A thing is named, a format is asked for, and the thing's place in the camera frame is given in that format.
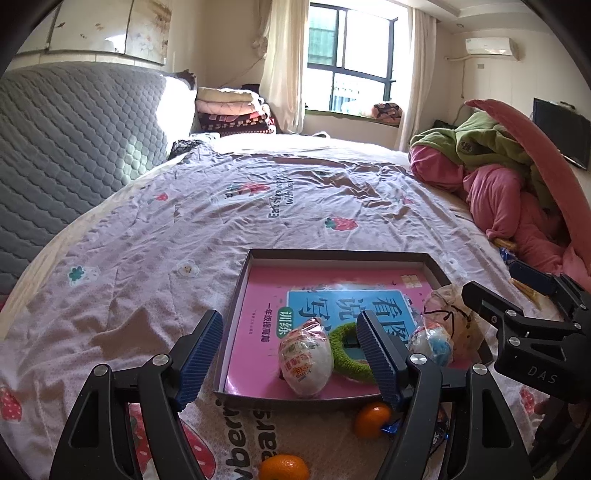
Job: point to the pink folded blanket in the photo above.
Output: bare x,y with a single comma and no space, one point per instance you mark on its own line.
226,109

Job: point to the green blanket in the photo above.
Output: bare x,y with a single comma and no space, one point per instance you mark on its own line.
480,138

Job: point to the large orange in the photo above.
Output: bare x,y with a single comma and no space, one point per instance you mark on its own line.
284,468

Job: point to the pink quilt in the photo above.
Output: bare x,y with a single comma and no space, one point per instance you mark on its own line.
503,198

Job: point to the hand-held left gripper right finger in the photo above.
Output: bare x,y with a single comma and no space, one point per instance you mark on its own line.
376,355

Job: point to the white air conditioner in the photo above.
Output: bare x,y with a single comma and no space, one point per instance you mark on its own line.
489,47

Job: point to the white wall cabinet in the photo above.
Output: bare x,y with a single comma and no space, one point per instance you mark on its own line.
92,27

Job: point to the small blue packet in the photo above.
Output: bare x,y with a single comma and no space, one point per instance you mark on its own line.
509,256

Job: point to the dark patterned cloth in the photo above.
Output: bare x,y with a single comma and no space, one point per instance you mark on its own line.
187,147

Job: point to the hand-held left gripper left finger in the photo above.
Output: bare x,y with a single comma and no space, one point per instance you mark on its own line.
203,360

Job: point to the small orange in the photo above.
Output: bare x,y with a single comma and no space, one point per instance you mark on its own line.
369,420

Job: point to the yellow snack packet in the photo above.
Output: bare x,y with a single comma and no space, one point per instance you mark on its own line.
531,295

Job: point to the black television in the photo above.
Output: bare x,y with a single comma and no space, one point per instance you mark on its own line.
561,131

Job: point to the white toy egg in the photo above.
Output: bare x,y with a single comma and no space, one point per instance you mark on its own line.
304,364

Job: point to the cream curtain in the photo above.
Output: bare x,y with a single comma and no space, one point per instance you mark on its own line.
420,78
284,69

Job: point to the grey quilted headboard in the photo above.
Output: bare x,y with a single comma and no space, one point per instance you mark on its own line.
69,152

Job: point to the cream folded blanket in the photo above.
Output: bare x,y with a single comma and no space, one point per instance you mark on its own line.
226,94

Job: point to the patterned cloth on sill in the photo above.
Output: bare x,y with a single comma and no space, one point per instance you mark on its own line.
387,113

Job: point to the blue snack packet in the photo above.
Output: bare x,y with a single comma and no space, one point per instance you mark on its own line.
390,427

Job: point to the white pillow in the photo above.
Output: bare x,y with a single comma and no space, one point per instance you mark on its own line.
180,110

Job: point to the pink and blue book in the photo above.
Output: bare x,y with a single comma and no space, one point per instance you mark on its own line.
263,332

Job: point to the dark cardboard box tray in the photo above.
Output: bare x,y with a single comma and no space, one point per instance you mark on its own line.
323,258

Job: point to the window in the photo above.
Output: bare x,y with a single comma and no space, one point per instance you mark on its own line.
355,50

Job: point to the dark patterned folded blanket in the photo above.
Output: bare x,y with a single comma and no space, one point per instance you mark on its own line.
235,125

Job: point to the long pink cushion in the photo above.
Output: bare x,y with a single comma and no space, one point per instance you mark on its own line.
554,152

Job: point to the blue and white ball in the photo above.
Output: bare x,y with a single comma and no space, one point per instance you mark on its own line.
431,344

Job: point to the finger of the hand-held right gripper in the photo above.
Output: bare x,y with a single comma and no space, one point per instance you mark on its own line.
485,300
535,277

